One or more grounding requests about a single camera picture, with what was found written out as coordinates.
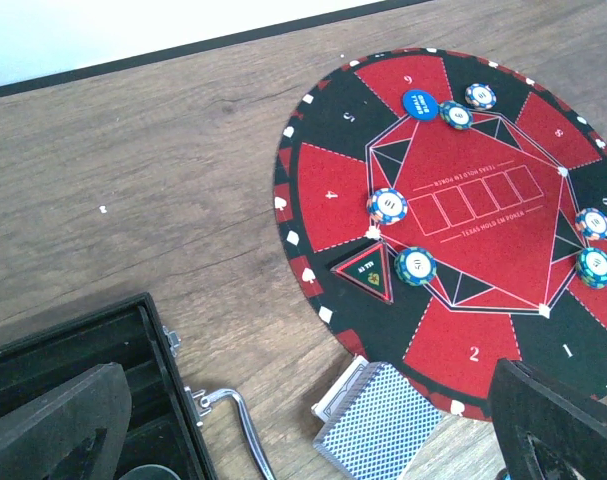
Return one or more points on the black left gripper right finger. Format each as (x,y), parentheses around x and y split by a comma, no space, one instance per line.
(546,429)

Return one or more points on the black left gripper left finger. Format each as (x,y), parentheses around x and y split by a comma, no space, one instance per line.
(74,431)

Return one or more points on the blue patterned card deck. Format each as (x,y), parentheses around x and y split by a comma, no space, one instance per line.
(378,427)

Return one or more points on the blue green poker chip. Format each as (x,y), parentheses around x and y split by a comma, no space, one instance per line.
(591,267)
(455,115)
(415,266)

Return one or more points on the white blue poker chip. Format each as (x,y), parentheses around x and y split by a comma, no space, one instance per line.
(480,96)
(387,206)
(591,223)

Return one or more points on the black poker set case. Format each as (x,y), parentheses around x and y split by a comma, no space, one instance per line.
(166,415)

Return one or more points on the triangular all in marker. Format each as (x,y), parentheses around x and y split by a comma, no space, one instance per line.
(369,270)

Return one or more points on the round red black poker mat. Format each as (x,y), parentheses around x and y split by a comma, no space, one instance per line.
(494,204)

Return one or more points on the blue small blind button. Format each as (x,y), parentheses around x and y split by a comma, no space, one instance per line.
(420,105)

